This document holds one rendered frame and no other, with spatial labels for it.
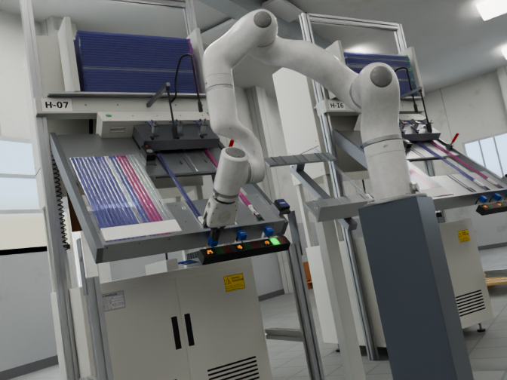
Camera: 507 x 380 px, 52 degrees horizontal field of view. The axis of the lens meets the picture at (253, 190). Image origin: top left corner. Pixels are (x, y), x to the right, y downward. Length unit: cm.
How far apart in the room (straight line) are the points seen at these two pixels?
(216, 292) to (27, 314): 316
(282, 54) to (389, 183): 53
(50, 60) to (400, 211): 163
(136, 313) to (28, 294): 316
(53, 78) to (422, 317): 176
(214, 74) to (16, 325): 374
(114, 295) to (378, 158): 103
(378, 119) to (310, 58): 28
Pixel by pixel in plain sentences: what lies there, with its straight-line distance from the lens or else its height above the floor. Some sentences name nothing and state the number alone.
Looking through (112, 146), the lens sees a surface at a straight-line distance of 215.
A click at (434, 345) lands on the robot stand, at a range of 157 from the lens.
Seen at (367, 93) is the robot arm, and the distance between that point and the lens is 158.
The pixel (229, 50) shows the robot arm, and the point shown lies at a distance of 164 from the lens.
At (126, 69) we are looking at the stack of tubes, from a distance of 232.
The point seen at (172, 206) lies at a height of 84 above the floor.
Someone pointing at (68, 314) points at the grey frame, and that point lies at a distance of 211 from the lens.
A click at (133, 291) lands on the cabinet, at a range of 196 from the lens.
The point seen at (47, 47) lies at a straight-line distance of 249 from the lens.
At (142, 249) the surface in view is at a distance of 167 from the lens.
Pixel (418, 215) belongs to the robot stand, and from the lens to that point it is 153.
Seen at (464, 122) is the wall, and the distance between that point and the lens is 1142.
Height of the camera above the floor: 60
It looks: 8 degrees up
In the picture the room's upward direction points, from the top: 10 degrees counter-clockwise
